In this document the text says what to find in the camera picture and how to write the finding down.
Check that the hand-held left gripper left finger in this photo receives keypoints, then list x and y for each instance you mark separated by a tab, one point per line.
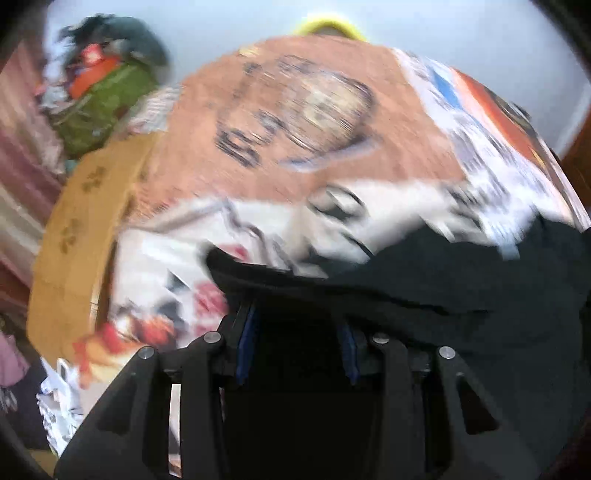
244	344

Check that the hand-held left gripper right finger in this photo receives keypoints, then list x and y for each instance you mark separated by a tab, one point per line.
348	356

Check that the black elephant print t-shirt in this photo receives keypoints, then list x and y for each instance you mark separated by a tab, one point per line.
461	304

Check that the printed blanket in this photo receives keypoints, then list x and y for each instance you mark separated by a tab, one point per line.
323	138

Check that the pink cloth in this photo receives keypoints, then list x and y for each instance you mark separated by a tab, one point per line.
11	360

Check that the pink striped curtain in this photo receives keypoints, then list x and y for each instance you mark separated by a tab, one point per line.
18	194

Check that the orange box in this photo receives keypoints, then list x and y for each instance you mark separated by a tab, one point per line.
90	78

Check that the grey plush pillow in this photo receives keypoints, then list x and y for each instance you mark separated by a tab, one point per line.
143	46

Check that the pile of clutter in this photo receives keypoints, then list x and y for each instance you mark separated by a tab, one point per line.
55	92

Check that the yellow foam tube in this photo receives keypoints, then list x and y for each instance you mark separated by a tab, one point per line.
325	21

